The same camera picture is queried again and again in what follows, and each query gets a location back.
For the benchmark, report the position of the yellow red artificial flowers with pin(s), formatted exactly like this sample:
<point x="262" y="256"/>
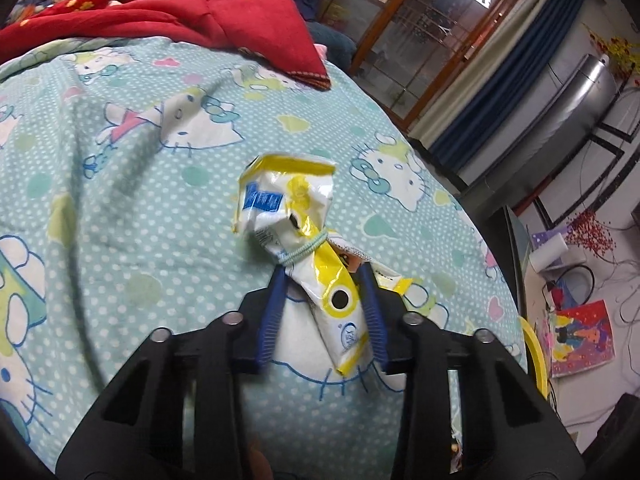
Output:
<point x="620" y="52"/>

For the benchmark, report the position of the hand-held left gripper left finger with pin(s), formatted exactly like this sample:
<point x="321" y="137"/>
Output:
<point x="272" y="320"/>

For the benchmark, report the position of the colourful picture book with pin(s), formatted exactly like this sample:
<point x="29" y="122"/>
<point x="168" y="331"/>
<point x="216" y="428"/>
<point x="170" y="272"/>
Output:
<point x="582" y="337"/>

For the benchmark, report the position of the blue beige curtain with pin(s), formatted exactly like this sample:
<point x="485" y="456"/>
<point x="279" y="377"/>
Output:
<point x="505" y="90"/>

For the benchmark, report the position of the yellow white snack bag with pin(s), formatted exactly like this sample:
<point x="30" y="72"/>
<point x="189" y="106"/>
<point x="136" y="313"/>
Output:
<point x="300" y="200"/>

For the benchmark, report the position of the silver floor air conditioner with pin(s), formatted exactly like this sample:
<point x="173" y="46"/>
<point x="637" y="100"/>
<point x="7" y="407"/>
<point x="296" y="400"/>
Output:
<point x="565" y="110"/>

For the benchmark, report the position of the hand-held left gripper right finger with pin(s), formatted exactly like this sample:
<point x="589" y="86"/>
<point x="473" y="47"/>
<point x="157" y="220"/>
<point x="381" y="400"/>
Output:
<point x="372" y="310"/>

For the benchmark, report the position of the cartoon cat printed blanket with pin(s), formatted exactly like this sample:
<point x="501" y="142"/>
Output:
<point x="150" y="210"/>

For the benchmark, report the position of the wooden glass sliding door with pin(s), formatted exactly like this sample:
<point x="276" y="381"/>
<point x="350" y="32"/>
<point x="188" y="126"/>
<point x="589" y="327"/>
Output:
<point x="425" y="35"/>

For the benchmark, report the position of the purple white board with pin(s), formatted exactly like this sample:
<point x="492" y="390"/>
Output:
<point x="542" y="239"/>

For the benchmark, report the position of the red blanket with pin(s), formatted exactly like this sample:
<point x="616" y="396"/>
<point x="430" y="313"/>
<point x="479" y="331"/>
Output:
<point x="200" y="15"/>

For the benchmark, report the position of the small red object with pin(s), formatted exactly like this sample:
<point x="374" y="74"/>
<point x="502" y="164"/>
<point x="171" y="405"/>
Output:
<point x="562" y="296"/>

